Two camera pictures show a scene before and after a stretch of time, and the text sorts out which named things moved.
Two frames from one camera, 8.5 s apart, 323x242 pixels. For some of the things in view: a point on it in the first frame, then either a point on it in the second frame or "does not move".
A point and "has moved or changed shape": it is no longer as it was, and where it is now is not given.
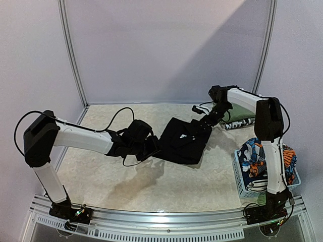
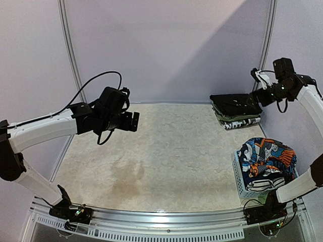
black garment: [183, 142] has moved or changed shape
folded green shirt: [236, 113] does not move
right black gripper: [206, 122] → [254, 96]
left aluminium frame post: [62, 11] does not move
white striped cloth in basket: [257, 185] does not move
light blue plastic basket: [243, 191] does not move
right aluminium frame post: [273, 9] does not move
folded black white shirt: [239, 123] does not move
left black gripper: [154, 147] → [127, 125]
